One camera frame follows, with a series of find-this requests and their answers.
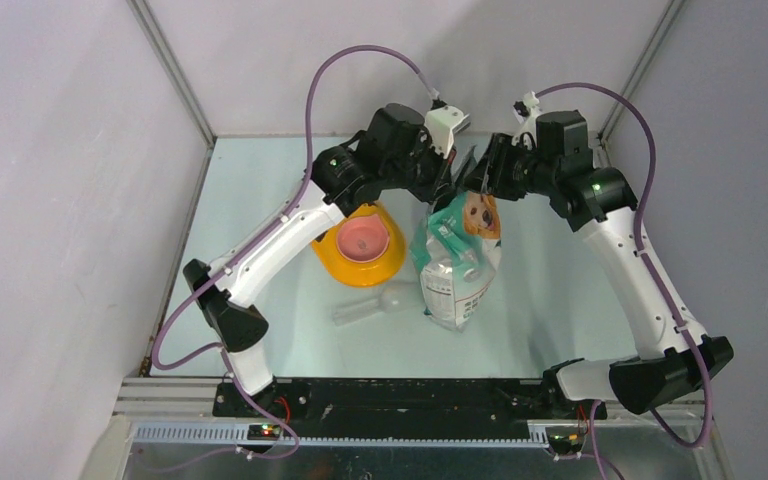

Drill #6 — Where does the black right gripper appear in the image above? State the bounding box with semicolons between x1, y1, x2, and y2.
461;132;559;201

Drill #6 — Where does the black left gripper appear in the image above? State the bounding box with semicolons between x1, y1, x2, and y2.
382;133;456;206

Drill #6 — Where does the green white pet food bag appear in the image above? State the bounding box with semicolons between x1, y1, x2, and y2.
409;147;502;331

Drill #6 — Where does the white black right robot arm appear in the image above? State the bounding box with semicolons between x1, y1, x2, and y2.
464;111;734;418

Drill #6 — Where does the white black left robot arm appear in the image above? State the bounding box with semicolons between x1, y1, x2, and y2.
184;100;470;417

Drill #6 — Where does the clear plastic food scoop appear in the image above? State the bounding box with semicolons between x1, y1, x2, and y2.
332;281;424;326

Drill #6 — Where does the pink cat ear bowl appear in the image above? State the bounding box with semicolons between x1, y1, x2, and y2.
336;214;390;263

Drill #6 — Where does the yellow double bowl feeder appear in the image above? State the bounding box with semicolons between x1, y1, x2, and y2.
311;202;406;288

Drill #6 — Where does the right controller board with LEDs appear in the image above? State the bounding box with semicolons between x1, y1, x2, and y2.
546;433;588;457

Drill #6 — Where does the controller board with leds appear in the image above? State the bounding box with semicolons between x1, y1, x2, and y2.
246;424;283;441
546;433;588;457

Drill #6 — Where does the left controller board with LEDs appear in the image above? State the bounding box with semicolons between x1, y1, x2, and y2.
246;424;283;441

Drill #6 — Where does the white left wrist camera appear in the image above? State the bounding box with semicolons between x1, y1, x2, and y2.
424;105;471;159

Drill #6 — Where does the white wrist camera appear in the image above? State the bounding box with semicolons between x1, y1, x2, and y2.
424;105;471;159
513;91;543;137

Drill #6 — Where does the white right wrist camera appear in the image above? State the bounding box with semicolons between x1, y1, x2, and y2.
513;91;543;137

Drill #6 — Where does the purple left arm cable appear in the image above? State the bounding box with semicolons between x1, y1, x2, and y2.
150;44;442;462

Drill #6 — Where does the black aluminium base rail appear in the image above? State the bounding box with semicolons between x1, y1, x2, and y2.
113;374;710;452

